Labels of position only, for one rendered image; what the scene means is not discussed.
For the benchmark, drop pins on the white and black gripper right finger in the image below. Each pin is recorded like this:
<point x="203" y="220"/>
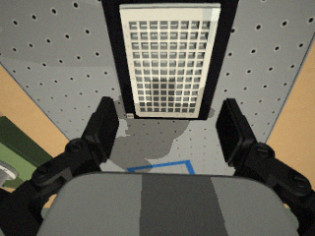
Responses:
<point x="257" y="161"/>

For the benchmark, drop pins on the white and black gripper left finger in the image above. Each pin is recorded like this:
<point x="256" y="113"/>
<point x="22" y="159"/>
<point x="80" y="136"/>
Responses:
<point x="20" y="212"/>

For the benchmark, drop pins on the blue tape outline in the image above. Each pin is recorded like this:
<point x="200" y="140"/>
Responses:
<point x="187" y="163"/>

